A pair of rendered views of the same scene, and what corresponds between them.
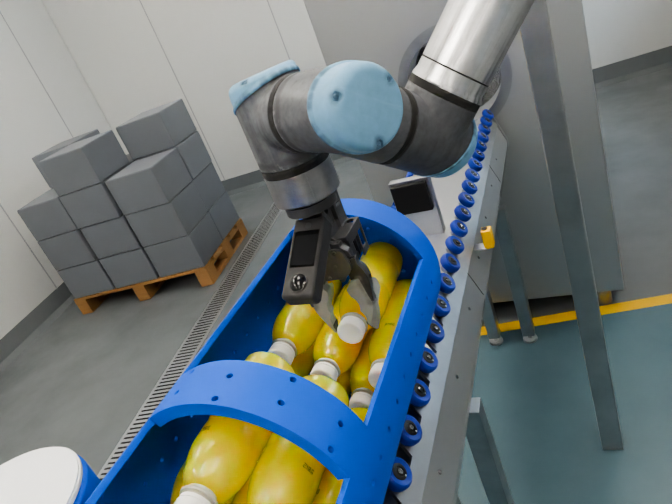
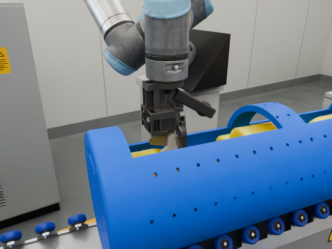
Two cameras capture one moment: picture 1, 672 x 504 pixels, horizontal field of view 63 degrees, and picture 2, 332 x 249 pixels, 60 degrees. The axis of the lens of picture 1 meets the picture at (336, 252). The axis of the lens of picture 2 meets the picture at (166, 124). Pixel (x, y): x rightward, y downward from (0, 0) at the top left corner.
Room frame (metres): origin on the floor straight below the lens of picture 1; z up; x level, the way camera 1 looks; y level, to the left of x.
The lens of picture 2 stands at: (1.16, 0.39, 1.48)
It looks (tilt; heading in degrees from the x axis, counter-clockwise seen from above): 24 degrees down; 220
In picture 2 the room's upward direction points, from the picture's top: straight up
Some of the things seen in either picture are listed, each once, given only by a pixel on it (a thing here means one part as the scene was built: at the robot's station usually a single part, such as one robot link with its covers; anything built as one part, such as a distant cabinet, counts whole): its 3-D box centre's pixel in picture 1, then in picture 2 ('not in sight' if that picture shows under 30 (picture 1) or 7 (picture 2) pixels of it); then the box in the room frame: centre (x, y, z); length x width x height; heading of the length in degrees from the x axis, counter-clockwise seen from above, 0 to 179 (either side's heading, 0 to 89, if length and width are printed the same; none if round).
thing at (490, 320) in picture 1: (479, 281); not in sight; (1.88, -0.50, 0.31); 0.06 x 0.06 x 0.63; 62
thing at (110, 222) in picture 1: (132, 208); not in sight; (4.20, 1.33, 0.59); 1.20 x 0.80 x 1.19; 70
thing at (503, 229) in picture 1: (515, 277); not in sight; (1.81, -0.62, 0.31); 0.06 x 0.06 x 0.63; 62
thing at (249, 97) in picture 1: (279, 119); (167, 25); (0.69, 0.00, 1.42); 0.10 x 0.09 x 0.12; 32
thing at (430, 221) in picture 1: (416, 208); not in sight; (1.23, -0.22, 1.00); 0.10 x 0.04 x 0.15; 62
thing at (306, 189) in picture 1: (301, 183); (167, 68); (0.69, 0.01, 1.34); 0.10 x 0.09 x 0.05; 62
